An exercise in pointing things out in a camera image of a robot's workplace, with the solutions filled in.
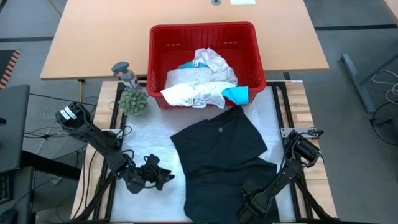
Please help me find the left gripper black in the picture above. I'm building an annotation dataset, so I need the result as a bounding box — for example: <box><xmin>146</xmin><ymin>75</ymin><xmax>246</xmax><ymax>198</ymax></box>
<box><xmin>136</xmin><ymin>153</ymin><xmax>176</xmax><ymax>192</ymax></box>

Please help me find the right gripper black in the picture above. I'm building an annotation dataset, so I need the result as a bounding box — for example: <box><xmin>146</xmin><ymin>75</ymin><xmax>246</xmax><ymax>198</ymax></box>
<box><xmin>238</xmin><ymin>180</ymin><xmax>270</xmax><ymax>224</ymax></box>

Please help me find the white lace garment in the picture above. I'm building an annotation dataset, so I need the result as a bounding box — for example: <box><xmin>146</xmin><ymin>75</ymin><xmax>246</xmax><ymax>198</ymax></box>
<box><xmin>164</xmin><ymin>66</ymin><xmax>239</xmax><ymax>110</ymax></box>

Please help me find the red plastic laundry bin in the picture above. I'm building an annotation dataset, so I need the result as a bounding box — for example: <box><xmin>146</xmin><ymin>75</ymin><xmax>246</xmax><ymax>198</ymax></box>
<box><xmin>146</xmin><ymin>21</ymin><xmax>267</xmax><ymax>110</ymax></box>

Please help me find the artificial green potted plant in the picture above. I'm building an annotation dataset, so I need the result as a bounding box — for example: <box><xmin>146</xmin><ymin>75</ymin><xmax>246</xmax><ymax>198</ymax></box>
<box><xmin>118</xmin><ymin>88</ymin><xmax>150</xmax><ymax>117</ymax></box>

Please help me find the white plain garment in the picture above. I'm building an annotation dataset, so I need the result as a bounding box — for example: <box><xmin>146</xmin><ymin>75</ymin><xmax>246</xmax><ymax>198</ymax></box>
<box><xmin>160</xmin><ymin>82</ymin><xmax>196</xmax><ymax>107</ymax></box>

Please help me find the teal garment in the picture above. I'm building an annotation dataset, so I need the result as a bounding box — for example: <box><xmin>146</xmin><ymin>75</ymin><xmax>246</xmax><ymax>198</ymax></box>
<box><xmin>178</xmin><ymin>60</ymin><xmax>250</xmax><ymax>106</ymax></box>

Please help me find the clear spray bottle grey trigger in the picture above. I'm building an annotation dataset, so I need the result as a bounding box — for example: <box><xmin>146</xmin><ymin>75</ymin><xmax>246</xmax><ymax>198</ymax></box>
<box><xmin>111</xmin><ymin>60</ymin><xmax>141</xmax><ymax>91</ymax></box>

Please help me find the white crumpled garment with label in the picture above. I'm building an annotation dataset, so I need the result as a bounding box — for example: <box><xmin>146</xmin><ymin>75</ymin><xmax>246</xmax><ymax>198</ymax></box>
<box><xmin>193</xmin><ymin>47</ymin><xmax>231</xmax><ymax>73</ymax></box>

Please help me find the light wooden desk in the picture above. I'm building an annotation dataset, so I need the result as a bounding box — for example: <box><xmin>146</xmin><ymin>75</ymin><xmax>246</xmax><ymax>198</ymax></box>
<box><xmin>40</xmin><ymin>0</ymin><xmax>330</xmax><ymax>81</ymax></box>

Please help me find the black keyboard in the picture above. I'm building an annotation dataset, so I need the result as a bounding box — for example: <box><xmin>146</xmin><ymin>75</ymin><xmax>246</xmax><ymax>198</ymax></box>
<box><xmin>0</xmin><ymin>174</ymin><xmax>14</xmax><ymax>203</ymax></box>

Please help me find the black computer mouse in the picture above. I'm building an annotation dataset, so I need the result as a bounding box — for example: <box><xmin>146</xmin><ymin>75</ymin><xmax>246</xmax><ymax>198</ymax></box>
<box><xmin>0</xmin><ymin>208</ymin><xmax>19</xmax><ymax>224</ymax></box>

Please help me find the grey metal desk leg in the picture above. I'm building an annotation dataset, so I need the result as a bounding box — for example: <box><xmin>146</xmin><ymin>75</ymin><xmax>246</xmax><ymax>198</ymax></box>
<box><xmin>341</xmin><ymin>46</ymin><xmax>398</xmax><ymax>114</ymax></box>

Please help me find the hazard striped floor mat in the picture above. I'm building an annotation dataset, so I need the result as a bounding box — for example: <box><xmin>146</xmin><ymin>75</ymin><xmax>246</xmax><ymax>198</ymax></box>
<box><xmin>0</xmin><ymin>49</ymin><xmax>22</xmax><ymax>90</ymax></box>

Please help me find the black aluminium table frame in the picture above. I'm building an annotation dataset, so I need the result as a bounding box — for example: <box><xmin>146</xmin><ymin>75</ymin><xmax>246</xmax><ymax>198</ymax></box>
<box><xmin>73</xmin><ymin>80</ymin><xmax>341</xmax><ymax>224</ymax></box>

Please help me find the yellow cable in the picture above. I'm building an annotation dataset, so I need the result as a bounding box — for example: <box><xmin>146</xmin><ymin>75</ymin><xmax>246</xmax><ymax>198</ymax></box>
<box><xmin>78</xmin><ymin>79</ymin><xmax>85</xmax><ymax>114</ymax></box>

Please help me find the black floor cable loop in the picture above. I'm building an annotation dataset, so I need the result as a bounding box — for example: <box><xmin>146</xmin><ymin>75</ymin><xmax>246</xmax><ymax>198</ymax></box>
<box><xmin>369</xmin><ymin>101</ymin><xmax>398</xmax><ymax>147</ymax></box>

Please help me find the white floor cable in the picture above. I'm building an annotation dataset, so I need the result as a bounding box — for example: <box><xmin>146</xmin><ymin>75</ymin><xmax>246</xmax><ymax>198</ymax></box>
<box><xmin>371</xmin><ymin>69</ymin><xmax>398</xmax><ymax>106</ymax></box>

